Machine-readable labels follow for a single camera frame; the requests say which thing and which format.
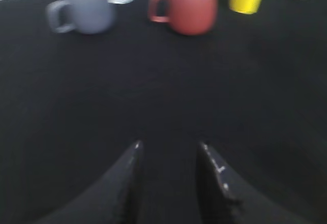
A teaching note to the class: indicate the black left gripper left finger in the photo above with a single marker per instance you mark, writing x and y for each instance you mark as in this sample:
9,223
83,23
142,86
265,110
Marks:
114,198

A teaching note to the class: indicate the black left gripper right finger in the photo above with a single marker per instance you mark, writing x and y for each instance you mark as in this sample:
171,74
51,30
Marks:
225,197

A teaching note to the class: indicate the grey ceramic mug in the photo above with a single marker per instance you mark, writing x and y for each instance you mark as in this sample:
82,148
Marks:
83,16

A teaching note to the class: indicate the red ceramic mug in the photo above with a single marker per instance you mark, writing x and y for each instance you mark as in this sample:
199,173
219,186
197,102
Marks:
186,17

